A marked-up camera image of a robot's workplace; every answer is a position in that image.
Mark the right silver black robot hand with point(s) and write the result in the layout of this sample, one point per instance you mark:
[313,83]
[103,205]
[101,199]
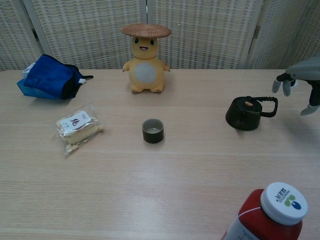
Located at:
[307,70]

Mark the black teapot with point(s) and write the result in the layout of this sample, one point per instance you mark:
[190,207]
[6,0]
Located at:
[243,117]

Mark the small dark green cup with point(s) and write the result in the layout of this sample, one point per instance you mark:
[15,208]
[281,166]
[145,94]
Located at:
[153,136]

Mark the red bottle with white cap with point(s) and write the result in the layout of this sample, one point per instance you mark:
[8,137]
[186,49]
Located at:
[252,220]

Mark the yellow plush toy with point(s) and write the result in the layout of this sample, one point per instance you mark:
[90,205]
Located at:
[146,75]

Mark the woven rattan round hat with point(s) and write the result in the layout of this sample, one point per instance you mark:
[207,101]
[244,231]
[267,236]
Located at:
[146,30]

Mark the woven folding screen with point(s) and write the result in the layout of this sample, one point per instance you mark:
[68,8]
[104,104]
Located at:
[87,30]

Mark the clear snack packet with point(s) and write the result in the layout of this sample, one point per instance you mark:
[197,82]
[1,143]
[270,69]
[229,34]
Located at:
[75,130]

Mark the blue fabric bag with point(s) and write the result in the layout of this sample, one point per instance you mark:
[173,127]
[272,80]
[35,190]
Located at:
[47,75]

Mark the white paper packet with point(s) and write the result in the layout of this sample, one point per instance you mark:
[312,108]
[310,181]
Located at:
[28,70]

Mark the light blue box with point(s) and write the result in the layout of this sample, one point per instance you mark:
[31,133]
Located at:
[27,91]

